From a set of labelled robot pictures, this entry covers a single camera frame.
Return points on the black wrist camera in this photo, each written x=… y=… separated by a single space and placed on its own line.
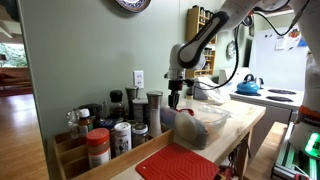
x=189 y=82

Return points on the paper with orange picture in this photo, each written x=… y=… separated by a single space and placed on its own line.
x=293 y=38

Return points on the black cap glass bottle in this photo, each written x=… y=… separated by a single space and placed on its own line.
x=116 y=103

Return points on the black stove burner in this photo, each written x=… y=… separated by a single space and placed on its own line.
x=279 y=98
x=258 y=94
x=281 y=91

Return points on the silver lid jar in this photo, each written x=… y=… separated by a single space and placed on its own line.
x=140 y=110

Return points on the pale round bowl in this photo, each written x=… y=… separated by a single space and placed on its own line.
x=186 y=126

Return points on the red silicone mat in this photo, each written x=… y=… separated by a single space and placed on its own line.
x=176 y=163

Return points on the blue paper note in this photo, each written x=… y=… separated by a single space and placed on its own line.
x=302 y=42

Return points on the gray plastic bowl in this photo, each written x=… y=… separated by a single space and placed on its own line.
x=203 y=135

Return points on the white refrigerator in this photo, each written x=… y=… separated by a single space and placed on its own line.
x=266 y=66

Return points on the steel grinder black top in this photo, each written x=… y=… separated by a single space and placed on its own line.
x=131 y=96

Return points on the white wall outlet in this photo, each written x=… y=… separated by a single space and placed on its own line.
x=138 y=79

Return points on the tall steel pepper mill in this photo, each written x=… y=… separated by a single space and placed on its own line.
x=155 y=113

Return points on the white paper note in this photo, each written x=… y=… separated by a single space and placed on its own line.
x=280 y=43

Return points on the wooden kitchen cart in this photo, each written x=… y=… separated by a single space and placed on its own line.
x=241 y=156

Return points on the blue plastic cup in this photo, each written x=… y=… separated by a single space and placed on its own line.
x=168 y=116

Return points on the red plastic item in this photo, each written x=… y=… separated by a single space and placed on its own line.
x=186 y=111

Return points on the orange lid spice bottle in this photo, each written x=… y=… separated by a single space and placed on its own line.
x=98 y=146

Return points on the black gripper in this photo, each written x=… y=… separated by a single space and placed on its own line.
x=175 y=86

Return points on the wooden spice tray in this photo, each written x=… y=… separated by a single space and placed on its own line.
x=133 y=160

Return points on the white cloth bag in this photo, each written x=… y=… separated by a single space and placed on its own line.
x=213 y=93

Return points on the round wall clock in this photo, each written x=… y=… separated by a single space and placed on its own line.
x=231 y=50

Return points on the white stove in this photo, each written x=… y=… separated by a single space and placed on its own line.
x=253 y=100

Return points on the dark lid glass jar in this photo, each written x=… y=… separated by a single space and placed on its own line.
x=140 y=135

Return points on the small glass jar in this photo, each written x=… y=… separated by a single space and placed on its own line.
x=189 y=99

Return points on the blue lid jar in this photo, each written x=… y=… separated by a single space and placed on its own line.
x=106 y=124

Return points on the brown sofa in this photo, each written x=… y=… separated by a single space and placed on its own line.
x=15 y=80

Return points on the white cap brown bottle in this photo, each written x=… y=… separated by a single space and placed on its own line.
x=85 y=121

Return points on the blue kettle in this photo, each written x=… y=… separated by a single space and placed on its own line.
x=247 y=87

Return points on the clear plastic bin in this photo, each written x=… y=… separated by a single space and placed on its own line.
x=216 y=123

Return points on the white printed shaker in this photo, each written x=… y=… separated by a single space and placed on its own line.
x=122 y=140

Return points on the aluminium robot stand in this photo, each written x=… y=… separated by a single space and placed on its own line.
x=283 y=156

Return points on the black hanging pan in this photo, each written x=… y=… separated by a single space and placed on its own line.
x=248 y=20

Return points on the decorative wall plate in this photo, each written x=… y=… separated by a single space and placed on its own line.
x=133 y=4

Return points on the clear glass bottle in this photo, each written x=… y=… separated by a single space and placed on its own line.
x=72 y=123

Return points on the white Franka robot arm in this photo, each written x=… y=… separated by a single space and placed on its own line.
x=200 y=43

